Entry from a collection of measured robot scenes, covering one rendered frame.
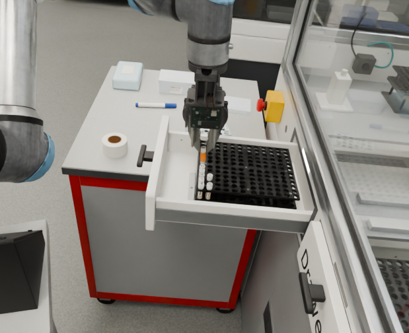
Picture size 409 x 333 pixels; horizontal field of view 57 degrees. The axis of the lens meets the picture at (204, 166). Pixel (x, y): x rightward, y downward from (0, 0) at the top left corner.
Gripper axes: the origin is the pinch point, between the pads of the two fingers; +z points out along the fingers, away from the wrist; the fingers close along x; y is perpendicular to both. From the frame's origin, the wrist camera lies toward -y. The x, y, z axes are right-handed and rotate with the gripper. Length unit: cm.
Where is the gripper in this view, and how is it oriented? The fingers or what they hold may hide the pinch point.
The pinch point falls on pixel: (203, 145)
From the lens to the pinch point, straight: 82.6
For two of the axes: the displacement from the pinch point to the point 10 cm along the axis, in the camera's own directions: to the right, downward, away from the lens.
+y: -0.6, 6.2, -7.9
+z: -0.4, 7.9, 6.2
